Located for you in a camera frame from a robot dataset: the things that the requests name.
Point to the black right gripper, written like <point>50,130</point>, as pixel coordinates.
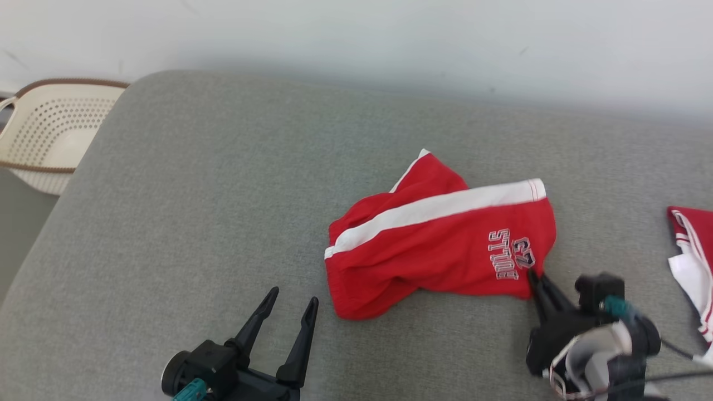
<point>551,342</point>

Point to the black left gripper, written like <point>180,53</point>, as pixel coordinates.
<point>256,387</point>

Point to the red Bulls 23 shorts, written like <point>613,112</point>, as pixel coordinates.
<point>434,250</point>

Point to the red white-sleeved jersey shirt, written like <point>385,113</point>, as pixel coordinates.
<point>693,234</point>

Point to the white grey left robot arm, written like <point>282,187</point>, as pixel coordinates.
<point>171,373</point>

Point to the grey fabric sofa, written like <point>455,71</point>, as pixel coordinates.
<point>223,195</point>

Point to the cream perforated laundry basket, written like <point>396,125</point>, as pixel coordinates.
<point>50,133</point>

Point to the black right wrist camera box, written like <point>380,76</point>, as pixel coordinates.
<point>599,287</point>

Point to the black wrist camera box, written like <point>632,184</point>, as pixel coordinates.
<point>214,362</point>
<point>599,287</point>

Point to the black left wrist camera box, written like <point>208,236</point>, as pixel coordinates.
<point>214,362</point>

